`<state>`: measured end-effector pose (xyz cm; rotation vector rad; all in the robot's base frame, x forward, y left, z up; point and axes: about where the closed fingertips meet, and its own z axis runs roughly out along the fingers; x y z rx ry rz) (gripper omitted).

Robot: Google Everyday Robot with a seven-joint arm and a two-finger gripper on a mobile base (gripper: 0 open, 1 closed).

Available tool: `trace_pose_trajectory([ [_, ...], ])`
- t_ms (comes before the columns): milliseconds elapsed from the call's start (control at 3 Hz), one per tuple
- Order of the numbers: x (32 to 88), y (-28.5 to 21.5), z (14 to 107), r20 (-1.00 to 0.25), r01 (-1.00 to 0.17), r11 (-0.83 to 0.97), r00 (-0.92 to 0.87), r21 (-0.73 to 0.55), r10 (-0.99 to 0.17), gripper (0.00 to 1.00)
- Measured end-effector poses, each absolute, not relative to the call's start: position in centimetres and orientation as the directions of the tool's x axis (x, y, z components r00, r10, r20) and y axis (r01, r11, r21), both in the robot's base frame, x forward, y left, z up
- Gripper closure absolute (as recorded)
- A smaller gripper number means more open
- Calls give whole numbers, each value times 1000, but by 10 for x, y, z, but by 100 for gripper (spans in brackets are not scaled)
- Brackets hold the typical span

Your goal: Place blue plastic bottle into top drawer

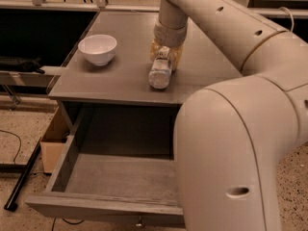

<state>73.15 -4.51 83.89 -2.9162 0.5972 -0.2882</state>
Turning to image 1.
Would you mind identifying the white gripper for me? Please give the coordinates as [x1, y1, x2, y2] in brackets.
[150, 20, 188, 70]

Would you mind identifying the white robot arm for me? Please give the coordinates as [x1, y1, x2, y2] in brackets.
[154, 0, 308, 231]

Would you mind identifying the open grey top drawer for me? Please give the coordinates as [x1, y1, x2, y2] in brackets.
[26, 105, 185, 228]

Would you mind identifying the metal drawer knob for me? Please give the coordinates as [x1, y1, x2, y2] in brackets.
[136, 217, 144, 228]

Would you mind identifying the grey wooden cabinet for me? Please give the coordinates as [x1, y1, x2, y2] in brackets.
[49, 12, 240, 106]

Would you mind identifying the white ceramic bowl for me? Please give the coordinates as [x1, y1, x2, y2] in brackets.
[78, 35, 117, 66]

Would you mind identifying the black cloth item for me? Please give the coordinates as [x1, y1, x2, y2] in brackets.
[0, 56, 45, 74]

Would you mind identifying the cardboard box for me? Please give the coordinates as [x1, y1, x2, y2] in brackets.
[40, 109, 69, 174]

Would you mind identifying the black metal bar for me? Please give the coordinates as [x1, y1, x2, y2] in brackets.
[0, 141, 40, 212]

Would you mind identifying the white cable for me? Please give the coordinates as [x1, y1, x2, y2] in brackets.
[278, 6, 295, 33]

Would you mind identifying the metal frame rail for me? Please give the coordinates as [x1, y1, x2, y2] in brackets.
[0, 0, 308, 19]

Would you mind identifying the black floor cable left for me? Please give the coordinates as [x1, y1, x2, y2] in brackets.
[0, 129, 23, 166]

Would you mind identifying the black cable under drawer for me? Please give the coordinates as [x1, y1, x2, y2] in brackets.
[51, 217, 85, 231]

